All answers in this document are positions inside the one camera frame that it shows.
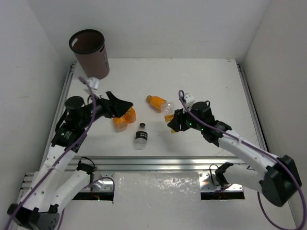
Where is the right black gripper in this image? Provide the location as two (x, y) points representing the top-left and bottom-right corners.
(168, 105), (203, 132)

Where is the clear bottle yellow cap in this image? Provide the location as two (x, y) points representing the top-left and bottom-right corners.
(161, 101), (175, 123)

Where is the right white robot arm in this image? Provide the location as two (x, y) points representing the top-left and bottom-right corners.
(167, 101), (302, 207)

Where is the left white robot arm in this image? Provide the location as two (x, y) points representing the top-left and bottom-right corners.
(7, 91), (133, 230)

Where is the brown plastic waste bin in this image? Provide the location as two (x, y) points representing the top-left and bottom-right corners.
(69, 29), (110, 80)

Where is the orange bottle left inner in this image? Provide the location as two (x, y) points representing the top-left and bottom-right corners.
(124, 107), (136, 124)

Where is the orange bottle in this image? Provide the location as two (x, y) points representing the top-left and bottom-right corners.
(124, 107), (136, 124)
(113, 116), (128, 132)
(146, 95), (166, 112)

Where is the orange bottle left outer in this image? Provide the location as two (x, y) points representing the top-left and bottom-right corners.
(113, 116), (128, 132)

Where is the orange bottle far centre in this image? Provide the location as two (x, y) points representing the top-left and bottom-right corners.
(146, 95), (166, 112)

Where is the clear bottle black label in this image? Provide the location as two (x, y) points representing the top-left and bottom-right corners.
(134, 123), (148, 150)

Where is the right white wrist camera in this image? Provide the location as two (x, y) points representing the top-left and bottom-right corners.
(183, 93), (195, 107)

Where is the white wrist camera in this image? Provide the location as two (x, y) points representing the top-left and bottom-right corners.
(183, 93), (195, 107)
(85, 77), (100, 92)

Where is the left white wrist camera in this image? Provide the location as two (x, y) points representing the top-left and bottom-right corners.
(85, 77), (100, 92)

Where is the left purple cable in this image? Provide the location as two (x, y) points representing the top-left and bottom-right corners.
(4, 76), (116, 230)

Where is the purple cable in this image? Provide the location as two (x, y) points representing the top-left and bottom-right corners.
(178, 90), (303, 230)
(4, 76), (116, 230)

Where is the aluminium front rail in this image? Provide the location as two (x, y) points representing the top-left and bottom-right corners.
(69, 156), (250, 171)

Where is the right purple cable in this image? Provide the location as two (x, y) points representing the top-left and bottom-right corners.
(178, 90), (303, 230)

